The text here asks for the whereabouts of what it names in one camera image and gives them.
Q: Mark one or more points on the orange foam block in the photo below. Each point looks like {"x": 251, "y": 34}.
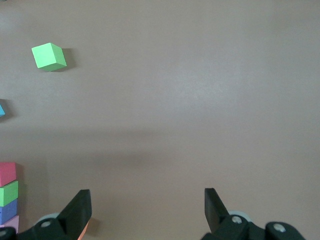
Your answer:
{"x": 85, "y": 230}

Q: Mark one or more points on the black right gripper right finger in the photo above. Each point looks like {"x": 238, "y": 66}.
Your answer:
{"x": 217, "y": 217}

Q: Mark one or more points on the blue foam block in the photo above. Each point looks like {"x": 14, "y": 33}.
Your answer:
{"x": 1, "y": 111}

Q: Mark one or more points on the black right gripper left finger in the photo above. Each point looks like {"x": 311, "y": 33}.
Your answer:
{"x": 75, "y": 217}

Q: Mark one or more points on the red foam block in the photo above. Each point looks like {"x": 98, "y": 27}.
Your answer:
{"x": 7, "y": 173}

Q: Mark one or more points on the green foam block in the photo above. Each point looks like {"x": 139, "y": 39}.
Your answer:
{"x": 48, "y": 57}
{"x": 8, "y": 193}

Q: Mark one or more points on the pink foam block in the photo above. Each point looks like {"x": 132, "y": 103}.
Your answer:
{"x": 12, "y": 222}

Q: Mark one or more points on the purple foam block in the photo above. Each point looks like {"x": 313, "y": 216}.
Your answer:
{"x": 8, "y": 212}

